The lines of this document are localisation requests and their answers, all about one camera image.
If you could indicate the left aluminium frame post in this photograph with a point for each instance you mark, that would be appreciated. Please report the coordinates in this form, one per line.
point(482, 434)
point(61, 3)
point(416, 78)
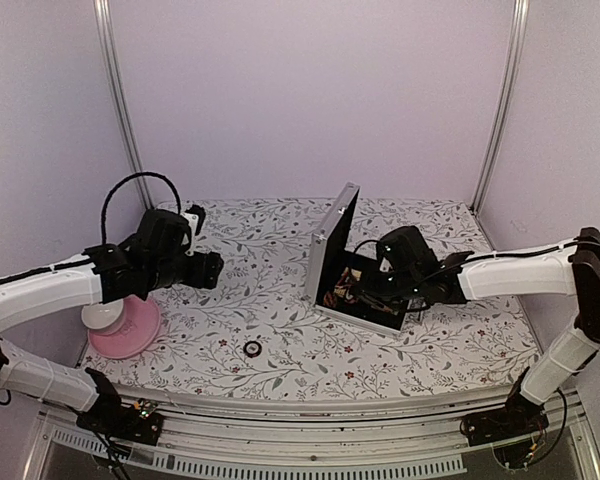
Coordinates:
point(105, 30)

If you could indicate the floral patterned table mat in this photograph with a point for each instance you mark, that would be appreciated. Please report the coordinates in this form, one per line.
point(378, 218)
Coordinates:
point(199, 349)

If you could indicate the aluminium front rail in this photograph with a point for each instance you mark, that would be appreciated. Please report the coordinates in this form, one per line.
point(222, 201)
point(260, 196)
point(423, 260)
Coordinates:
point(206, 437)

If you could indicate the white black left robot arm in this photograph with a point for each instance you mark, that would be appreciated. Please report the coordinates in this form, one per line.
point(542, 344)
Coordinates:
point(100, 274)

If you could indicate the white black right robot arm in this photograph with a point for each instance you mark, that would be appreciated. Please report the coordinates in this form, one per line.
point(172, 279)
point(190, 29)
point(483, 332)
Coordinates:
point(559, 285)

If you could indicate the pink plate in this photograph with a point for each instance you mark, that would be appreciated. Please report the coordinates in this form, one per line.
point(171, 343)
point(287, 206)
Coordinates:
point(138, 330)

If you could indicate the single red poker chip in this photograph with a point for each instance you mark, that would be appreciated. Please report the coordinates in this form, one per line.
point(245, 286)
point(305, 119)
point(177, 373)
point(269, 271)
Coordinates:
point(252, 349)

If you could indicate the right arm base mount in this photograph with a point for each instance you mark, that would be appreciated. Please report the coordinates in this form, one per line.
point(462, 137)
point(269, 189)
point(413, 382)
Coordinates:
point(518, 416)

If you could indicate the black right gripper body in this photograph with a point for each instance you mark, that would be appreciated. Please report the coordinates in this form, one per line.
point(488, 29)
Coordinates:
point(393, 290)

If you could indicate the right aluminium frame post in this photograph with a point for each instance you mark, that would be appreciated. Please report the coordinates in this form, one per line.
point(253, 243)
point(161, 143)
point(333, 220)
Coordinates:
point(511, 70)

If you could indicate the white bowl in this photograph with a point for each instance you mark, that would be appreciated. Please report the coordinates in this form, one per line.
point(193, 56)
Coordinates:
point(103, 318)

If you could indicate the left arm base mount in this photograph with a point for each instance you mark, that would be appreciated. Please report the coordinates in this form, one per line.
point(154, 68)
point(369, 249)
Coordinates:
point(139, 422)

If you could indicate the black triangular all-in button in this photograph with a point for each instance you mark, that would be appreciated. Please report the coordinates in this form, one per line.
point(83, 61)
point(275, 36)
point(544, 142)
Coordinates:
point(347, 280)

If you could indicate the aluminium poker case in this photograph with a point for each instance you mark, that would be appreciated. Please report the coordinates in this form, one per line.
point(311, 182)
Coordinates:
point(329, 257)

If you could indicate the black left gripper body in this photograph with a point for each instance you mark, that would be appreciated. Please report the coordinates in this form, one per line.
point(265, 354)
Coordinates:
point(168, 273)

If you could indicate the aluminium frame post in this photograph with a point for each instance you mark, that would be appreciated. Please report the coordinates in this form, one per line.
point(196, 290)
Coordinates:
point(511, 70)
point(105, 30)

